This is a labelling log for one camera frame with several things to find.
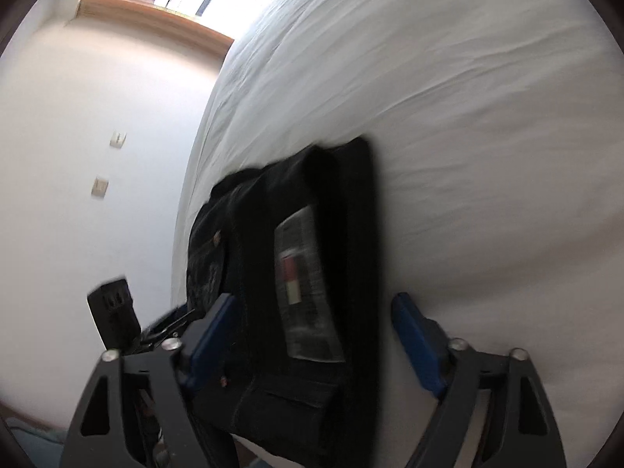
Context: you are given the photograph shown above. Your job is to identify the black denim pants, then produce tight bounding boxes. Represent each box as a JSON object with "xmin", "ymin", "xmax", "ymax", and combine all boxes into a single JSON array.
[{"xmin": 186, "ymin": 138, "xmax": 383, "ymax": 467}]

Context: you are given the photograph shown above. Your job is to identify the white bed with sheet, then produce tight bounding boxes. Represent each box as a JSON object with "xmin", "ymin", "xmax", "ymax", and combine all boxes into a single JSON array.
[{"xmin": 172, "ymin": 0, "xmax": 623, "ymax": 467}]

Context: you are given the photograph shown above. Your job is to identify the white wall socket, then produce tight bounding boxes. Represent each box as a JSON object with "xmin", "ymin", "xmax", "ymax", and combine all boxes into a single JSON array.
[{"xmin": 91, "ymin": 177, "xmax": 109, "ymax": 199}]

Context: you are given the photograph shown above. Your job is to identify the left beige curtain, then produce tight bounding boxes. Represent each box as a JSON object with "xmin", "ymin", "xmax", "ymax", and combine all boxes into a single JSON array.
[{"xmin": 76, "ymin": 0, "xmax": 234, "ymax": 59}]

